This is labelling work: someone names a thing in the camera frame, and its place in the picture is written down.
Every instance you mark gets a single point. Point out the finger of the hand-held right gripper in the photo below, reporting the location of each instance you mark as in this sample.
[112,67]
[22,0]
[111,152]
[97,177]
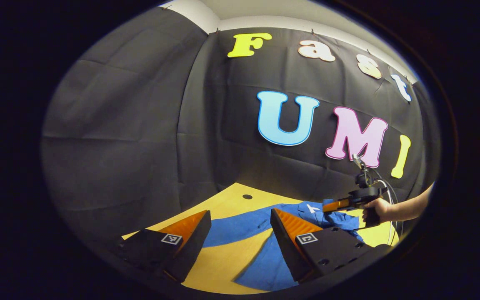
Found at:
[336,205]

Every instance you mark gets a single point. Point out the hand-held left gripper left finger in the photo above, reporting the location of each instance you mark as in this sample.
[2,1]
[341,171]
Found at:
[192,246]

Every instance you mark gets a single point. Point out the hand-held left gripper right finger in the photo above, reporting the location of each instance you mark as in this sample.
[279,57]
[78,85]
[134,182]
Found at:
[286,246]

